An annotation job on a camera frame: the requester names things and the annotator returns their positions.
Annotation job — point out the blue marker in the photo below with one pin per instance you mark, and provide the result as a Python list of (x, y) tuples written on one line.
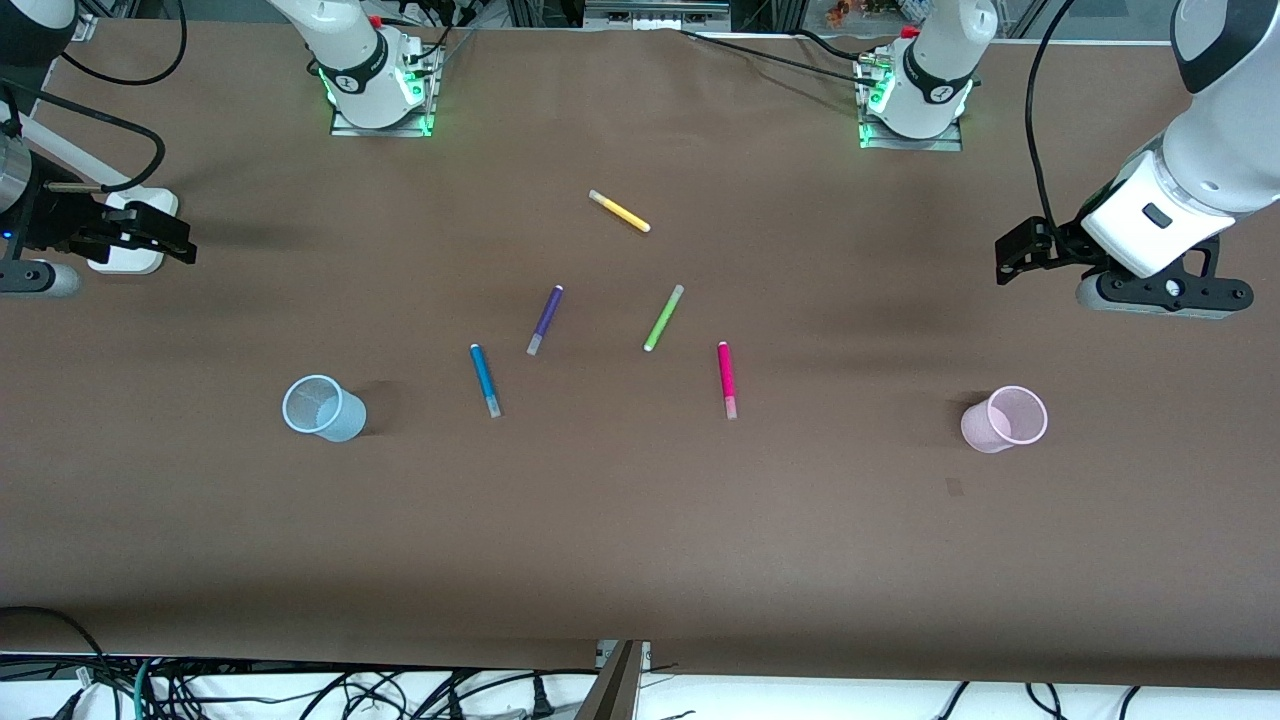
[(483, 375)]

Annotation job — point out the purple marker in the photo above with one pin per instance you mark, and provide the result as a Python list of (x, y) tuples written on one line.
[(546, 318)]

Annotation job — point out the translucent pink plastic cup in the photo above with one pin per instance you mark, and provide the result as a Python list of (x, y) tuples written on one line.
[(985, 430)]

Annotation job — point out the metal corner bracket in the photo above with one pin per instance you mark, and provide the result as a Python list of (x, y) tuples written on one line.
[(88, 28)]

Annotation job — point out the dark metal table leg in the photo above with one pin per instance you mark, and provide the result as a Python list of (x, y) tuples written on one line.
[(610, 695)]

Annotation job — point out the green marker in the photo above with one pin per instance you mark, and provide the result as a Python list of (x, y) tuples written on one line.
[(663, 318)]

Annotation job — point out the white stand with flat base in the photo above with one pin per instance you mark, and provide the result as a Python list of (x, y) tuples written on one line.
[(130, 245)]

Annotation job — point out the pink marker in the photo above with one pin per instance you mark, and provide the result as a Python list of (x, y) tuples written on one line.
[(726, 375)]

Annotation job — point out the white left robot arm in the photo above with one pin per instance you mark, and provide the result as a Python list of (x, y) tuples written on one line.
[(1200, 160)]

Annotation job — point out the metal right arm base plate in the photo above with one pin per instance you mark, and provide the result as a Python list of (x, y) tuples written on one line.
[(385, 131)]

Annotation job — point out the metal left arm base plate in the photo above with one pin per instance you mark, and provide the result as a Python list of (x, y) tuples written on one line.
[(925, 144)]

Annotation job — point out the translucent blue plastic cup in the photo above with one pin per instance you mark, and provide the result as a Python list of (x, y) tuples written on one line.
[(345, 420)]

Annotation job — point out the yellow marker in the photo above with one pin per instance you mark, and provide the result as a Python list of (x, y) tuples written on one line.
[(620, 211)]

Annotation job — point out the white metal bracket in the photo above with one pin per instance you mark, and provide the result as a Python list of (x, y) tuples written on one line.
[(603, 652)]

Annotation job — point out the black power plug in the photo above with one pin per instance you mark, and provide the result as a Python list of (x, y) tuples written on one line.
[(542, 700)]

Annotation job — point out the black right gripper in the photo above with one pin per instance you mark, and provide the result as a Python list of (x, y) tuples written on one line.
[(48, 217)]

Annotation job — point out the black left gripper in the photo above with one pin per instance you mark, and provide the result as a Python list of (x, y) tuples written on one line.
[(1062, 243)]

